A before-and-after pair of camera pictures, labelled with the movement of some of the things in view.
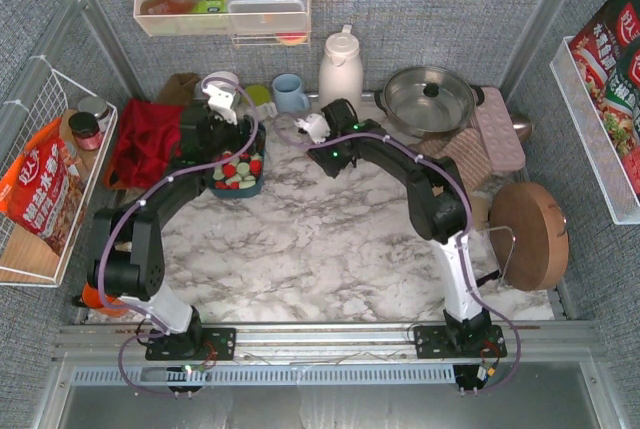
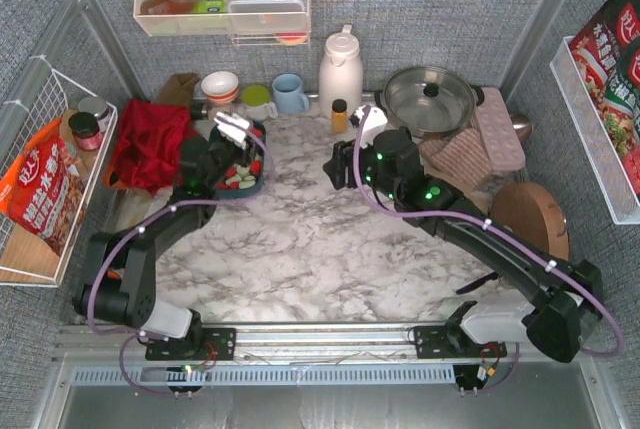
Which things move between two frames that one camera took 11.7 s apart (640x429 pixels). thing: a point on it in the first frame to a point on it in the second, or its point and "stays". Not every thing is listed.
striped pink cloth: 468,152 stays
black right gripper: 324,162 to 343,165
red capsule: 255,167 stays
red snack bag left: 43,188 stays
